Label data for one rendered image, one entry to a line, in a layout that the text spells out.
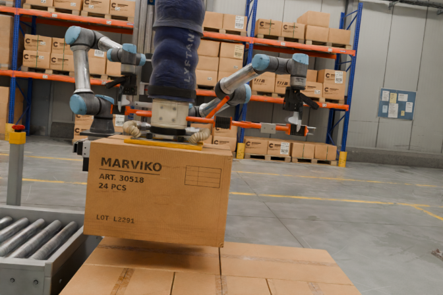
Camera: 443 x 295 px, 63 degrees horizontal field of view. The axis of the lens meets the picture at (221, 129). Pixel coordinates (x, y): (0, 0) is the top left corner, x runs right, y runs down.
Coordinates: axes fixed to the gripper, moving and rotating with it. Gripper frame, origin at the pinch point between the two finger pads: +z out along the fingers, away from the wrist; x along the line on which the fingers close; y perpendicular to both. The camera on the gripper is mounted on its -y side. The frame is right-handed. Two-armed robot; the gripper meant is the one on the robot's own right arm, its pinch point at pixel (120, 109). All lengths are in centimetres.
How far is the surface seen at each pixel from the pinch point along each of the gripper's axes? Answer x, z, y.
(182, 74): -35, -20, 35
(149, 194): -46, 33, 27
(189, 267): -39, 66, 46
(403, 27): 897, -287, 588
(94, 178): -46, 28, 3
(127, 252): -29, 66, 16
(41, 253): -38, 66, -20
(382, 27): 889, -278, 520
